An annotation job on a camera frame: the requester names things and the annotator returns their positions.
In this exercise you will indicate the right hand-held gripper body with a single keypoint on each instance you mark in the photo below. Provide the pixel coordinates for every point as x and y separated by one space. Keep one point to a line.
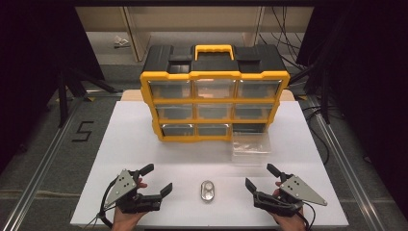
300 191

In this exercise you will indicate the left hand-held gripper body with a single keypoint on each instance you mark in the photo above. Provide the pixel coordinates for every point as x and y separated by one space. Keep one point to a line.
123 186

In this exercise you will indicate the single clear plastic drawer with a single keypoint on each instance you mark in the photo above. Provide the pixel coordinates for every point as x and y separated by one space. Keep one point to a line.
251 151

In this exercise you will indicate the silver oval metal piece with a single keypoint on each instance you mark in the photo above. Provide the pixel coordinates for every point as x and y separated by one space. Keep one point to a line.
207 191

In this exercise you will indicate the yellow black organizer cabinet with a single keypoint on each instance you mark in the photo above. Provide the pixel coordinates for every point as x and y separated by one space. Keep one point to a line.
213 75

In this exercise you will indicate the person's right hand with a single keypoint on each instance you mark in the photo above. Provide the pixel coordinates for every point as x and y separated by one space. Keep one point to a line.
290 223

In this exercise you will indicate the person's left hand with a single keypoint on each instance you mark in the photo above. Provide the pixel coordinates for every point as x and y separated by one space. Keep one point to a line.
123 222

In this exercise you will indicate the set of clear cabinet drawers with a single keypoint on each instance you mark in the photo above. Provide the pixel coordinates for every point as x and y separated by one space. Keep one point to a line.
171 89

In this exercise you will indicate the black metal stand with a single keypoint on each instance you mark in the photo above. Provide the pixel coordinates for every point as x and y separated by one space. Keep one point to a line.
325 96
63 96

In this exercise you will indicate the crumpled white paper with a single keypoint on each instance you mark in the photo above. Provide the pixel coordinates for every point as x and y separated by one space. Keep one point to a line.
121 41

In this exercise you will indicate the dark curtain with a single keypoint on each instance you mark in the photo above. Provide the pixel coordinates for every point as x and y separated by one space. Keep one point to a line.
35 64
369 80

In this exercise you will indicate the metal floor rail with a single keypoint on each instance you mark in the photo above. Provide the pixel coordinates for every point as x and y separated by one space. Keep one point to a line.
41 166
346 166

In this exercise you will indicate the beige wooden furniture frame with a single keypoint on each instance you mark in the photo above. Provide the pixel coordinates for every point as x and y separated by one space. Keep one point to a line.
136 35

